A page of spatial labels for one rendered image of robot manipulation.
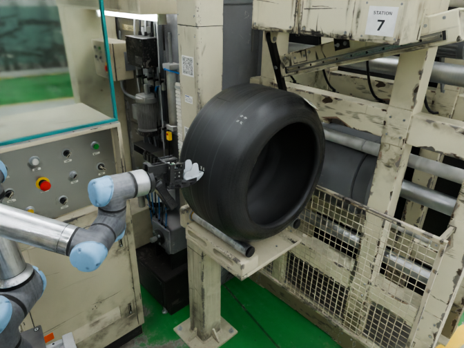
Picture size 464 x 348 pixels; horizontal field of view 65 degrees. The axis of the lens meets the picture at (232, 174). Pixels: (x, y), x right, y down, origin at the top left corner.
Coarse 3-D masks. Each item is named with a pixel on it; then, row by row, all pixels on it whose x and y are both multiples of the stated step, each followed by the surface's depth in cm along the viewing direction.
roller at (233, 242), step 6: (192, 216) 156; (198, 216) 154; (198, 222) 153; (204, 222) 150; (210, 228) 148; (216, 234) 146; (222, 234) 143; (228, 240) 141; (234, 240) 139; (234, 246) 139; (240, 246) 137; (246, 246) 135; (252, 246) 136; (240, 252) 137; (246, 252) 134; (252, 252) 136
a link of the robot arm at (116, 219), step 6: (102, 210) 97; (120, 210) 98; (102, 216) 97; (108, 216) 97; (114, 216) 98; (120, 216) 99; (96, 222) 94; (102, 222) 94; (108, 222) 95; (114, 222) 96; (120, 222) 99; (114, 228) 95; (120, 228) 99; (120, 234) 102
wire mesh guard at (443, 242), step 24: (360, 216) 151; (384, 216) 142; (312, 240) 175; (408, 240) 139; (432, 240) 131; (288, 288) 200; (312, 288) 185; (336, 288) 173; (384, 288) 153; (384, 312) 157; (360, 336) 170
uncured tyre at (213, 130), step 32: (224, 96) 125; (256, 96) 120; (288, 96) 122; (192, 128) 124; (224, 128) 115; (256, 128) 113; (288, 128) 158; (320, 128) 136; (192, 160) 122; (224, 160) 112; (288, 160) 162; (320, 160) 144; (192, 192) 126; (224, 192) 115; (256, 192) 165; (288, 192) 159; (224, 224) 122; (256, 224) 128; (288, 224) 145
